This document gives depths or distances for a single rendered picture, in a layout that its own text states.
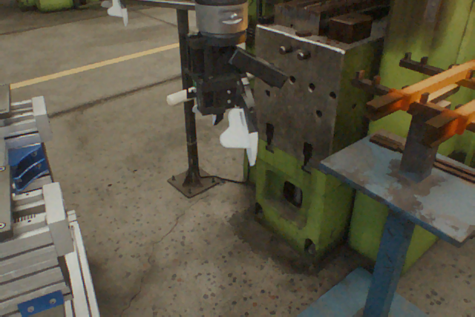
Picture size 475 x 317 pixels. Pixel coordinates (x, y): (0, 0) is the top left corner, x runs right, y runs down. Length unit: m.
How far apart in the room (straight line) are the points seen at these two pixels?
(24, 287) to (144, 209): 1.17
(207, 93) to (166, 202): 1.50
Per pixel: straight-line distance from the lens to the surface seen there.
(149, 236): 1.92
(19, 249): 0.90
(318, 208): 1.58
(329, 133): 1.38
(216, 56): 0.62
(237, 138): 0.63
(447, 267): 1.95
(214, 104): 0.62
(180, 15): 1.79
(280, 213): 1.76
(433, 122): 0.80
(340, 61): 1.28
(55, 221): 0.87
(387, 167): 1.17
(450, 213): 1.07
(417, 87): 0.97
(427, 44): 1.36
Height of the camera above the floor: 1.31
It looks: 31 degrees down
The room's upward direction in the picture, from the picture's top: straight up
